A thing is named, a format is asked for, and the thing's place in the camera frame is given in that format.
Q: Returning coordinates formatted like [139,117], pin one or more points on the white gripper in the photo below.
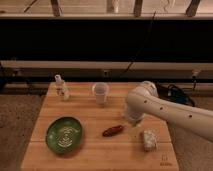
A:
[134,121]

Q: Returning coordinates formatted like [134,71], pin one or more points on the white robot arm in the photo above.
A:
[144,99]

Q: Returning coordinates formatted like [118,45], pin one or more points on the green ceramic plate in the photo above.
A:
[64,135]

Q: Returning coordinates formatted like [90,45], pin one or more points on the small clear spray bottle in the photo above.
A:
[61,88]

